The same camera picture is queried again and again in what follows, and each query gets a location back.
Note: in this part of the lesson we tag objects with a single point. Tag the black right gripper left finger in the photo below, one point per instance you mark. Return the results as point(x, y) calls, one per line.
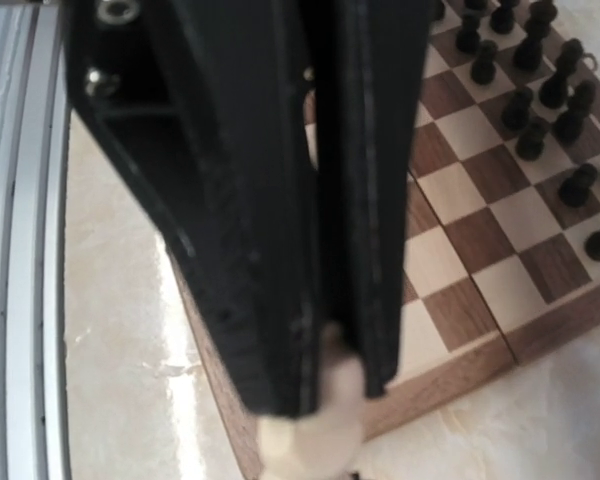
point(198, 105)

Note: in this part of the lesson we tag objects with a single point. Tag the front aluminium rail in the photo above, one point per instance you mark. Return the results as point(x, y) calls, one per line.
point(34, 140)

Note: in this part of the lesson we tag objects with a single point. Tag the wooden chess board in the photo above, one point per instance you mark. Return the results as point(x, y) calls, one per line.
point(459, 330)

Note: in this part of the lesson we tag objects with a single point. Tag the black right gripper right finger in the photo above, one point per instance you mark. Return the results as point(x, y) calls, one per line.
point(371, 60)

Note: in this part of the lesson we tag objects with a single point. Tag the black chess pieces group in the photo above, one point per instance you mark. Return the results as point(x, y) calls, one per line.
point(490, 165)

